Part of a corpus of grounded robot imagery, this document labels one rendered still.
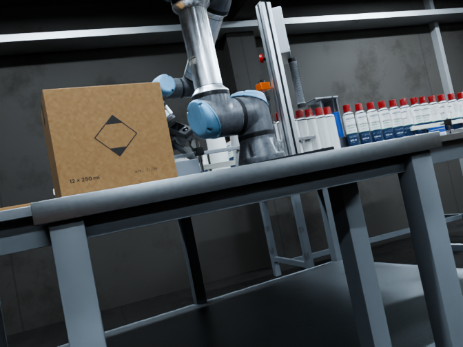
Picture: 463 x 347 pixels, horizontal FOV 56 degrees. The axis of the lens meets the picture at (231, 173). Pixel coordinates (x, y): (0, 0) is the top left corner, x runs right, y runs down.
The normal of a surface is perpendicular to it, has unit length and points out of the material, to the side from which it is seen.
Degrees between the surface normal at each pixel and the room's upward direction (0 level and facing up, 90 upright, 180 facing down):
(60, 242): 90
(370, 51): 90
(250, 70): 90
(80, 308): 90
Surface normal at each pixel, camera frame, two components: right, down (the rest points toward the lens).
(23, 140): 0.31, -0.11
